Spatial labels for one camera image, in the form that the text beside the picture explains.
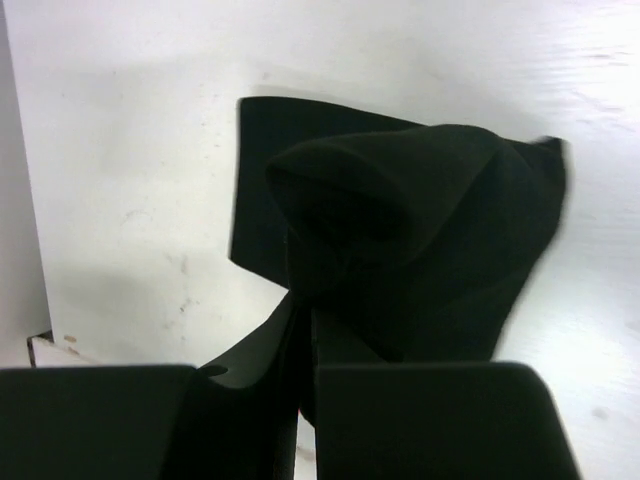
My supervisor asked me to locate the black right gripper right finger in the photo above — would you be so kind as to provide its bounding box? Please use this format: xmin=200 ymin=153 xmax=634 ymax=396
xmin=297 ymin=307 xmax=575 ymax=479

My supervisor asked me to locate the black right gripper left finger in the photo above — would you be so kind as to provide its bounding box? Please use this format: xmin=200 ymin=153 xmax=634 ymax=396
xmin=1 ymin=297 xmax=298 ymax=479

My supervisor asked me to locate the black tank top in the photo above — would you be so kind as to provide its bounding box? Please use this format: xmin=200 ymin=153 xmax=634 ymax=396
xmin=230 ymin=96 xmax=568 ymax=362

